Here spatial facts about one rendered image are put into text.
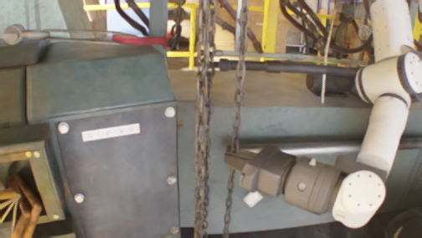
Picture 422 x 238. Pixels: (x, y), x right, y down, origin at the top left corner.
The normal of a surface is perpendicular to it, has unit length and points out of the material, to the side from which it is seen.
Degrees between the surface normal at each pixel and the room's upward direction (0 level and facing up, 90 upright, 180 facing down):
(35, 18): 90
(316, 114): 90
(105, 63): 45
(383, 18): 74
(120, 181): 90
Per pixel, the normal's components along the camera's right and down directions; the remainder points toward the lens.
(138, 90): 0.33, -0.38
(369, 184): -0.32, -0.55
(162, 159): 0.43, 0.38
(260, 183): -0.59, 0.30
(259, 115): 0.10, 0.41
